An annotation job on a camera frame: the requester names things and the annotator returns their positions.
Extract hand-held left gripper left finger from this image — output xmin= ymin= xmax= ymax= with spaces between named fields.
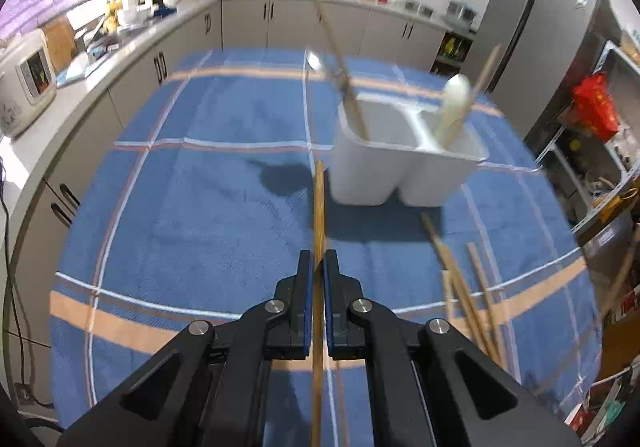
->
xmin=57 ymin=249 xmax=317 ymax=447

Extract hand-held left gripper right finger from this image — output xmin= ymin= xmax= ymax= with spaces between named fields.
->
xmin=322 ymin=249 xmax=583 ymax=447

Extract wooden chopstick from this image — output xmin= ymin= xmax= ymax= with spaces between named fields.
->
xmin=440 ymin=252 xmax=496 ymax=363
xmin=310 ymin=161 xmax=328 ymax=447
xmin=422 ymin=213 xmax=503 ymax=370
xmin=447 ymin=44 xmax=502 ymax=148
xmin=312 ymin=0 xmax=371 ymax=140
xmin=467 ymin=243 xmax=508 ymax=370
xmin=441 ymin=268 xmax=457 ymax=325

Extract white utensil holder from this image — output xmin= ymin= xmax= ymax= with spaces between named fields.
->
xmin=330 ymin=94 xmax=491 ymax=208

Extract metal spoon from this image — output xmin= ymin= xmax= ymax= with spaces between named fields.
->
xmin=306 ymin=49 xmax=353 ymax=102

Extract cream rice spoon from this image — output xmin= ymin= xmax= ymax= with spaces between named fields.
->
xmin=432 ymin=73 xmax=473 ymax=148

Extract blue plaid tablecloth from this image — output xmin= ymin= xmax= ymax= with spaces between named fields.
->
xmin=49 ymin=49 xmax=603 ymax=447

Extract row of condiment bottles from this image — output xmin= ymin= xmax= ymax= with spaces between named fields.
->
xmin=437 ymin=34 xmax=473 ymax=70

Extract colourful cardboard boxes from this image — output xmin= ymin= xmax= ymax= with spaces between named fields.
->
xmin=567 ymin=367 xmax=640 ymax=435

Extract brown wooden cabinet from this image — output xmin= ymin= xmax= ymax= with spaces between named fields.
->
xmin=597 ymin=317 xmax=640 ymax=378

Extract stainless steamer pot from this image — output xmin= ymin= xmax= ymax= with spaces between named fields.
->
xmin=445 ymin=0 xmax=476 ymax=25

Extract red gift bag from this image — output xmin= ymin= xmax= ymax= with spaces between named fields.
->
xmin=571 ymin=73 xmax=621 ymax=142

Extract kitchen sink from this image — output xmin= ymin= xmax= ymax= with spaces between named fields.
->
xmin=75 ymin=22 xmax=131 ymax=58

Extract grey refrigerator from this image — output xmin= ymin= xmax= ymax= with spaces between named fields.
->
xmin=460 ymin=0 xmax=603 ymax=140

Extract yellow bottle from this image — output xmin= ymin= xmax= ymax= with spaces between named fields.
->
xmin=105 ymin=0 xmax=123 ymax=32

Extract white rice cooker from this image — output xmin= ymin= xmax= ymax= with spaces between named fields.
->
xmin=0 ymin=29 xmax=57 ymax=138

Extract wooden cutting board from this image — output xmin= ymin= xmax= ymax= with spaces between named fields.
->
xmin=42 ymin=17 xmax=76 ymax=70

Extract metal shelf rack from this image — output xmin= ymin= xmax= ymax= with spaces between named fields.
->
xmin=532 ymin=39 xmax=640 ymax=238

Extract black power cable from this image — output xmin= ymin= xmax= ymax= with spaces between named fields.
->
xmin=0 ymin=154 xmax=56 ymax=410

